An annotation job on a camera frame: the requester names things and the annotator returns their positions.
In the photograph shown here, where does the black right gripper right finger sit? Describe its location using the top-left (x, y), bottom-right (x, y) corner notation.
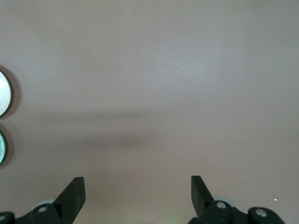
top-left (188, 175), bottom-right (287, 224)

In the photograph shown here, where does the light green round plate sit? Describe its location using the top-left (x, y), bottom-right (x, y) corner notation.
top-left (0, 132), bottom-right (9, 164)

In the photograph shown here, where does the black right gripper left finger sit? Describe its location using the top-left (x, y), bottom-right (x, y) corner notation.
top-left (0, 176), bottom-right (86, 224)

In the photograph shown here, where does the beige round plate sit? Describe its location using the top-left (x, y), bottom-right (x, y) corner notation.
top-left (0, 70), bottom-right (12, 117)

